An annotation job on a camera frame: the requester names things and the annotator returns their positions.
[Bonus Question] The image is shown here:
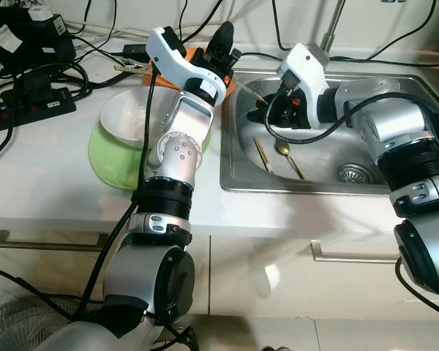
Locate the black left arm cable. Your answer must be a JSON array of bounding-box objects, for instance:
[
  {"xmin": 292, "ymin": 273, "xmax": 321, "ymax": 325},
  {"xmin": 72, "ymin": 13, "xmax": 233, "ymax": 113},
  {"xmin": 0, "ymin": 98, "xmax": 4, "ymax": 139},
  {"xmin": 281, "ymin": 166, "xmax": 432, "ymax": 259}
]
[{"xmin": 72, "ymin": 69, "xmax": 160, "ymax": 326}]

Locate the black power strip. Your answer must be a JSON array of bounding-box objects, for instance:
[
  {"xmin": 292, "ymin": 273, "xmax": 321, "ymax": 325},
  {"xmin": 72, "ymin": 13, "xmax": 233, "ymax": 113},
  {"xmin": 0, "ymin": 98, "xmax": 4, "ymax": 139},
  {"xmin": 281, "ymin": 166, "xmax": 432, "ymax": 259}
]
[{"xmin": 0, "ymin": 86, "xmax": 78, "ymax": 136}]

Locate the light green plate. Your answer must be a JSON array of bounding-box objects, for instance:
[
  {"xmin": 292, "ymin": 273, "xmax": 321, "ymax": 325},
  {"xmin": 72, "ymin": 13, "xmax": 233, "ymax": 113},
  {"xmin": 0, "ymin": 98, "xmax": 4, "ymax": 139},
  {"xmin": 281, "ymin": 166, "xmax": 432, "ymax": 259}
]
[{"xmin": 88, "ymin": 117, "xmax": 209, "ymax": 192}]

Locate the grey floor fan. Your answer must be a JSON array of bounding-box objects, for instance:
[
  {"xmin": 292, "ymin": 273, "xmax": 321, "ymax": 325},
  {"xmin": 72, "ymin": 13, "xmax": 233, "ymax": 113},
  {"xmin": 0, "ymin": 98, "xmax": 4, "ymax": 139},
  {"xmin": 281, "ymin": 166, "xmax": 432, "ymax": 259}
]
[{"xmin": 0, "ymin": 296, "xmax": 81, "ymax": 351}]

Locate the wooden chopstick with white label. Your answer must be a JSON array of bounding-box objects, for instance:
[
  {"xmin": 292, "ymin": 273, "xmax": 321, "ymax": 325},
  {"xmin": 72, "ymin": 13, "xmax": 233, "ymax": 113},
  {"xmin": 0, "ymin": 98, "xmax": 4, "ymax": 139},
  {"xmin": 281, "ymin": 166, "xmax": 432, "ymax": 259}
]
[
  {"xmin": 238, "ymin": 80, "xmax": 280, "ymax": 105},
  {"xmin": 252, "ymin": 137, "xmax": 274, "ymax": 174}
]

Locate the steel cabinet handle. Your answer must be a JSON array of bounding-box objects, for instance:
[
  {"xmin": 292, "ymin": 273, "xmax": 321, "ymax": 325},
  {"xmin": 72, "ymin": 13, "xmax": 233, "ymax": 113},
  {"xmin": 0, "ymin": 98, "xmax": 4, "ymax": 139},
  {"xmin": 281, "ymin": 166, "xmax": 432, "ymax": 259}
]
[
  {"xmin": 0, "ymin": 230, "xmax": 110, "ymax": 252},
  {"xmin": 311, "ymin": 241, "xmax": 403, "ymax": 264}
]

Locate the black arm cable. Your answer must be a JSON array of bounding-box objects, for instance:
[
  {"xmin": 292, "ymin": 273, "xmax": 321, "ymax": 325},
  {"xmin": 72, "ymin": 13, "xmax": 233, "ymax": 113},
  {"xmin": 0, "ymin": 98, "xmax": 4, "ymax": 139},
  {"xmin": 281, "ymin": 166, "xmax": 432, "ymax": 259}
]
[
  {"xmin": 72, "ymin": 69, "xmax": 160, "ymax": 326},
  {"xmin": 263, "ymin": 88, "xmax": 425, "ymax": 143}
]

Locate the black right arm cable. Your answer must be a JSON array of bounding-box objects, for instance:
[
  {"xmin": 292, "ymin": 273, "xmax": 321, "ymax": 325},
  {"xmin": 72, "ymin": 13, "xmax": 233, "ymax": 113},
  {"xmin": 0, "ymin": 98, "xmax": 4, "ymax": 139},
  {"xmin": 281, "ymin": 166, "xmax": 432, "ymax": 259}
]
[{"xmin": 263, "ymin": 88, "xmax": 425, "ymax": 143}]

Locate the black flat power adapter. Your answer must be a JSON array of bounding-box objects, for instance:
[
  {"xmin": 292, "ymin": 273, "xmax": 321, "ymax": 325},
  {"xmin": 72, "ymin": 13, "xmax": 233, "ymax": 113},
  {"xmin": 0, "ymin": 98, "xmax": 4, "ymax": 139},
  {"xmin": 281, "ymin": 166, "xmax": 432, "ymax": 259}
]
[{"xmin": 122, "ymin": 42, "xmax": 151, "ymax": 61}]

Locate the stainless steel sink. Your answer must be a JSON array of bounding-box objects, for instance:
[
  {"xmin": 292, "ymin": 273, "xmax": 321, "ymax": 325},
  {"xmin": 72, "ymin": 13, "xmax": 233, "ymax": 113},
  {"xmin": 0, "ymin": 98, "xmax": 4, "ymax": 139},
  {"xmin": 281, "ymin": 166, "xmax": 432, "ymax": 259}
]
[{"xmin": 219, "ymin": 72, "xmax": 439, "ymax": 195}]

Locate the cream kitchen cabinet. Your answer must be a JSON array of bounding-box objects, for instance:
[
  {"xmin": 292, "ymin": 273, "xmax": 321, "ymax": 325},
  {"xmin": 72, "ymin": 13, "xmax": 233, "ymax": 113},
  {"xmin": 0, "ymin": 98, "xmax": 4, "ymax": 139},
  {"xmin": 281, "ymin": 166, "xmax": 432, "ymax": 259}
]
[{"xmin": 0, "ymin": 216, "xmax": 439, "ymax": 351}]

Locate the black charger box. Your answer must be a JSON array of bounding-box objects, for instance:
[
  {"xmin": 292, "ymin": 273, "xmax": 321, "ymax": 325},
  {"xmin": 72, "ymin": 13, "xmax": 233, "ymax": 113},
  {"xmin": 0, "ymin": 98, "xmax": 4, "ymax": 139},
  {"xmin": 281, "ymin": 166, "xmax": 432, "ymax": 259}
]
[{"xmin": 0, "ymin": 6, "xmax": 78, "ymax": 70}]

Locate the gold spoon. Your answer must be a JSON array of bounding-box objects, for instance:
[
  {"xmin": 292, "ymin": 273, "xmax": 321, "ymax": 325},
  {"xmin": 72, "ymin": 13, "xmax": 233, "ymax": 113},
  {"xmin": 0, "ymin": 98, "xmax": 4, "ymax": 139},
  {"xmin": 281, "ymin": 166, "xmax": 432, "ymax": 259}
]
[
  {"xmin": 274, "ymin": 139, "xmax": 307, "ymax": 181},
  {"xmin": 113, "ymin": 61, "xmax": 156, "ymax": 74}
]

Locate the chrome faucet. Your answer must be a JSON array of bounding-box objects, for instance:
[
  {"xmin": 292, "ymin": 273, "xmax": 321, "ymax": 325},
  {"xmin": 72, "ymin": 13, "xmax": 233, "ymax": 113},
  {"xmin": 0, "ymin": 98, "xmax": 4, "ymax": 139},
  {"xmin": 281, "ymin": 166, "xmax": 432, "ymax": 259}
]
[{"xmin": 318, "ymin": 0, "xmax": 348, "ymax": 70}]

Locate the white power adapter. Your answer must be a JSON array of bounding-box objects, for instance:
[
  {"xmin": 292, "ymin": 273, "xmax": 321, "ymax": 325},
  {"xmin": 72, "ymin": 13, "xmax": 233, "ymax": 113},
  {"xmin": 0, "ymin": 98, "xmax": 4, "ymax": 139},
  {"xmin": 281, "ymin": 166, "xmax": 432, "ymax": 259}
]
[{"xmin": 26, "ymin": 4, "xmax": 52, "ymax": 21}]

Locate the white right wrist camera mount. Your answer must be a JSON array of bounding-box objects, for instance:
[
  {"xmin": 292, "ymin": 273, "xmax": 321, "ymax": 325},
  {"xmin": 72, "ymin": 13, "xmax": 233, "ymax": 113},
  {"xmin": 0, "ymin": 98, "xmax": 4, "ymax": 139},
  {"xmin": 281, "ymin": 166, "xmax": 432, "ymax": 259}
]
[{"xmin": 279, "ymin": 43, "xmax": 331, "ymax": 124}]

